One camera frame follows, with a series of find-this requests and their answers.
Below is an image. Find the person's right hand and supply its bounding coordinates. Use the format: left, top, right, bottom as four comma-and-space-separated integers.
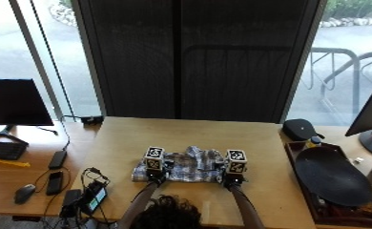
214, 160, 249, 189

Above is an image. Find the person's left hand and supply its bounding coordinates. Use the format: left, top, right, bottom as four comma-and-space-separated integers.
145, 160, 177, 186

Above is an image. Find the blue white plaid cloth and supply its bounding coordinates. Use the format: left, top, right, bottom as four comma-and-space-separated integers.
132, 145, 230, 184

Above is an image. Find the white marker cube on right glove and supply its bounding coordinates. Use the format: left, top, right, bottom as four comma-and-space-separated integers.
225, 149, 249, 175

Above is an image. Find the white marker cube on glove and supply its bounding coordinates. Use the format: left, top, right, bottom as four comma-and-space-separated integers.
225, 149, 249, 175
144, 145, 166, 172

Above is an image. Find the white marker cube on left glove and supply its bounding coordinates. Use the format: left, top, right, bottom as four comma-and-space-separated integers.
144, 145, 166, 172

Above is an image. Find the the person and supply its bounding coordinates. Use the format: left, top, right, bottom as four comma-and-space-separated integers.
129, 194, 205, 229

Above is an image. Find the black device with lit screen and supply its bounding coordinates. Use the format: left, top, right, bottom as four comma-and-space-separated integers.
80, 180, 109, 215

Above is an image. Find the dark wooden tray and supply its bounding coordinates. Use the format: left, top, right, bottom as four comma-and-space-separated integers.
283, 140, 372, 229

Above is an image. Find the black zipped case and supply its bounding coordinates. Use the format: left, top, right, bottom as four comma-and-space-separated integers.
282, 117, 327, 142

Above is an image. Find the small black hub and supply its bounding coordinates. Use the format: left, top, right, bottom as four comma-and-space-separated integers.
80, 115, 105, 126

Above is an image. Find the small black box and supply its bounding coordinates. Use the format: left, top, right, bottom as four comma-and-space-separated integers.
61, 188, 84, 208

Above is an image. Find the black power adapter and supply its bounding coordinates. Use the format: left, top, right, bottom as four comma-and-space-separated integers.
47, 150, 71, 171

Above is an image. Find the black oval plate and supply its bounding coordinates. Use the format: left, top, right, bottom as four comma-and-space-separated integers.
295, 146, 372, 208

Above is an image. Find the black smartphone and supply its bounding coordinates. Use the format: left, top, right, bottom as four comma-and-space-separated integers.
45, 170, 65, 197

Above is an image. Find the dark window blind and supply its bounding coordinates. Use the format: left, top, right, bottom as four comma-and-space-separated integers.
72, 0, 328, 124

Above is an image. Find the black computer mouse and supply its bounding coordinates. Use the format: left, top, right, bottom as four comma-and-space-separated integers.
15, 183, 39, 205

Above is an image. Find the yellow flat tool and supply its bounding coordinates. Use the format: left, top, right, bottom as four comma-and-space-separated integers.
0, 158, 33, 168

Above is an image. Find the black monitor stand with legs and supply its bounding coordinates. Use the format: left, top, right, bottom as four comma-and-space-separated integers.
0, 124, 31, 147

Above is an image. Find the black keyboard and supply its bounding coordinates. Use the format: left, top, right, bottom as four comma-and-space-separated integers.
0, 140, 29, 161

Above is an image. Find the black computer monitor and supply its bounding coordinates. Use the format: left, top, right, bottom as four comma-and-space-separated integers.
0, 78, 56, 127

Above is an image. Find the metal bike rack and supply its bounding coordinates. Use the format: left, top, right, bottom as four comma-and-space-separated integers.
301, 47, 372, 116

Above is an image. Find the tangle of black cables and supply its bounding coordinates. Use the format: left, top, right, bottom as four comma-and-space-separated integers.
41, 166, 113, 229

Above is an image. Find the black adapter cable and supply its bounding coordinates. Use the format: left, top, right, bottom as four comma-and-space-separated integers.
59, 114, 85, 153

